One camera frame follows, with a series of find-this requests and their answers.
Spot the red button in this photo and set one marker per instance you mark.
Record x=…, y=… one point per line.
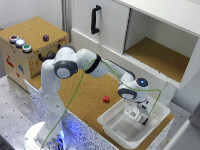
x=14, y=38

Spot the green button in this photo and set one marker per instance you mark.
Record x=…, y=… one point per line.
x=26, y=47

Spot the pink block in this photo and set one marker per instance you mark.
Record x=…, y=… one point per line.
x=106, y=99

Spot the white sliding door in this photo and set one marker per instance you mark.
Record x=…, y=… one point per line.
x=106, y=23

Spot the blue button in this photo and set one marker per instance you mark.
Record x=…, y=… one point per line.
x=20, y=42

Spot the white cabinet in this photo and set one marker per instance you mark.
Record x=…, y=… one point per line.
x=160, y=50

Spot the white plastic box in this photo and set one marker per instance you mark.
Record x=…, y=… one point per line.
x=120, y=128

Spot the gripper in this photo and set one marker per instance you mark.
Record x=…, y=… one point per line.
x=135, y=110

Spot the purple block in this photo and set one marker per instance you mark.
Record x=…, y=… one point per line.
x=45, y=38

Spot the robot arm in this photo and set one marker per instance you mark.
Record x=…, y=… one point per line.
x=71, y=65

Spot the wooden drawer box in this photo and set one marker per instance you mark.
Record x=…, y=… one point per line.
x=23, y=50

